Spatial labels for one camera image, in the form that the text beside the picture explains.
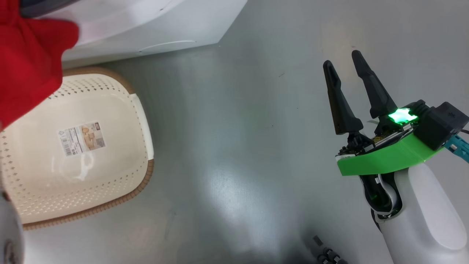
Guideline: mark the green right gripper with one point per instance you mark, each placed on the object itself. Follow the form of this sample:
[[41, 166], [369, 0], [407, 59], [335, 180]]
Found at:
[[384, 159]]

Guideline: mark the red garment with white trim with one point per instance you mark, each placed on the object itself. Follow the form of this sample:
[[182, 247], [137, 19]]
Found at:
[[29, 62]]

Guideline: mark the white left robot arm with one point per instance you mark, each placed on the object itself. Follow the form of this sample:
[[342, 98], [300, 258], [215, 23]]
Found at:
[[11, 234]]

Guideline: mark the white front-load washing machine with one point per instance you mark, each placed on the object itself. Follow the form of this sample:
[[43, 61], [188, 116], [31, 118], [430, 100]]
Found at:
[[165, 25]]

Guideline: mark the cream laundry basket brown rim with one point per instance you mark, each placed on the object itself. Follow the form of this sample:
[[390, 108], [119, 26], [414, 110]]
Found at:
[[110, 172]]

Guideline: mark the basket product label sticker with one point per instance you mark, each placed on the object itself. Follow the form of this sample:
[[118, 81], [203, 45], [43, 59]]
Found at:
[[81, 139]]

